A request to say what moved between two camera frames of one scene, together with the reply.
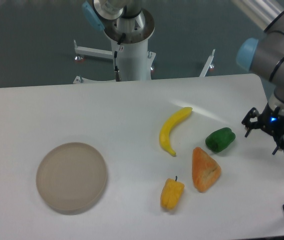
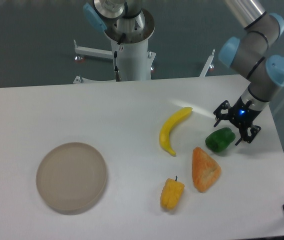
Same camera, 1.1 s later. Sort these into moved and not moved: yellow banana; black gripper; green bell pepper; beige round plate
Moved: black gripper
Not moved: green bell pepper; yellow banana; beige round plate
